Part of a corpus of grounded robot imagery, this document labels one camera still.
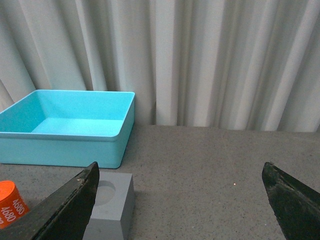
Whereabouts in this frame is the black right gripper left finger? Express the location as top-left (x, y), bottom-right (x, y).
top-left (0, 161), bottom-right (100, 240)

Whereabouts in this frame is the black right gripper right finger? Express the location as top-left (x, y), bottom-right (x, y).
top-left (261, 162), bottom-right (320, 240)

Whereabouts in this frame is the gray block round hole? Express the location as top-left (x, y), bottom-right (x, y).
top-left (83, 171), bottom-right (135, 240)

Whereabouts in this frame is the orange cylinder 4680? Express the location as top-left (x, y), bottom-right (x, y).
top-left (0, 180), bottom-right (30, 230)

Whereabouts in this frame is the blue plastic box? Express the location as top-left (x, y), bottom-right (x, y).
top-left (0, 90), bottom-right (136, 169)

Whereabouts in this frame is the white curtain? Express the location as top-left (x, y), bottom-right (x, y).
top-left (0, 0), bottom-right (320, 132)

